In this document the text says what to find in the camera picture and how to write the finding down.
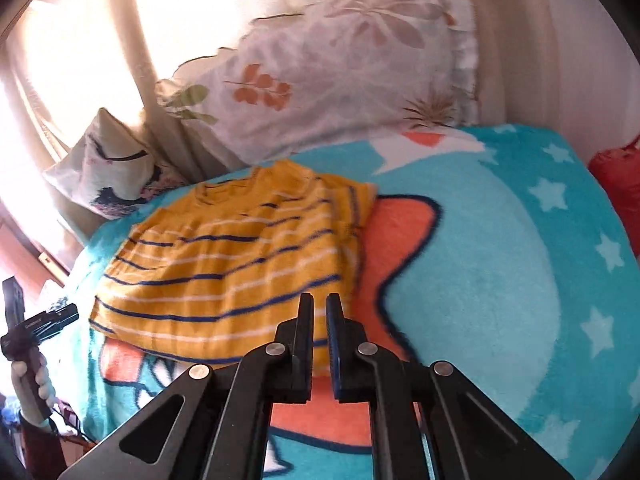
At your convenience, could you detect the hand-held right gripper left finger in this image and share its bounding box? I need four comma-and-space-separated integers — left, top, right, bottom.
57, 292, 316, 480

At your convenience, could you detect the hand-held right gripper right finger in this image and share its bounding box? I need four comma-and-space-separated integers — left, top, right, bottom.
326, 292, 576, 480

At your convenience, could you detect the yellow striped sweater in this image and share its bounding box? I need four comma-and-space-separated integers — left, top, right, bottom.
89, 159, 379, 366

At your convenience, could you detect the person's left forearm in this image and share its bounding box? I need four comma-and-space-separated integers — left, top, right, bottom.
19, 407, 71, 480

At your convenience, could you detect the person's left hand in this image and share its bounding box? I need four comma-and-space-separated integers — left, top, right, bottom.
12, 355, 57, 411

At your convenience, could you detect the small printed cushion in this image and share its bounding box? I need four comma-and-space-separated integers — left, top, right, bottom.
42, 107, 190, 221

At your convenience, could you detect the teal printed fleece blanket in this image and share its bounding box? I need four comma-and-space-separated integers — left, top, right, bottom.
59, 124, 640, 480

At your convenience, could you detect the cream curtain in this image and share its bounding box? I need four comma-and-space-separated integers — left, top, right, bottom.
10, 0, 281, 271

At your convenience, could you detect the white floral pillow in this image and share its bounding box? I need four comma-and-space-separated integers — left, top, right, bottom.
154, 0, 482, 167

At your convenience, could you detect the red cloth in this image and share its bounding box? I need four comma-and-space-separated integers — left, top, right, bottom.
587, 141, 640, 261

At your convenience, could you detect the wooden window frame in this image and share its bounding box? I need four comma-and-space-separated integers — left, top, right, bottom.
0, 200, 71, 283

